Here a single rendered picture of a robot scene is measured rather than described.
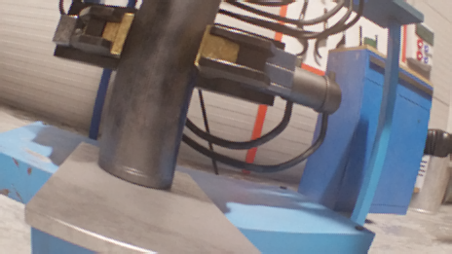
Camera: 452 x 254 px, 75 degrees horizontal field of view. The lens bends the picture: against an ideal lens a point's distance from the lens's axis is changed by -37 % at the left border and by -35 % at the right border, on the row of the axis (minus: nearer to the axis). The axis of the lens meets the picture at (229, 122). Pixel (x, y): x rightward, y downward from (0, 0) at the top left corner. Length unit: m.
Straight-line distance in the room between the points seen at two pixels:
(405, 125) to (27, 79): 2.90
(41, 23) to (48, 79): 0.53
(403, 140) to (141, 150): 1.78
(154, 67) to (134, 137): 0.16
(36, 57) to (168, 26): 2.34
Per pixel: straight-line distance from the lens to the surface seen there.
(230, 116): 3.11
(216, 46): 0.91
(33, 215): 0.54
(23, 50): 3.25
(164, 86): 0.94
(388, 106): 1.73
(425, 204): 2.91
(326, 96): 1.21
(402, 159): 2.43
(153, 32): 0.95
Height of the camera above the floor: 0.35
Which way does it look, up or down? 1 degrees down
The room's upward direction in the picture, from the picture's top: 14 degrees clockwise
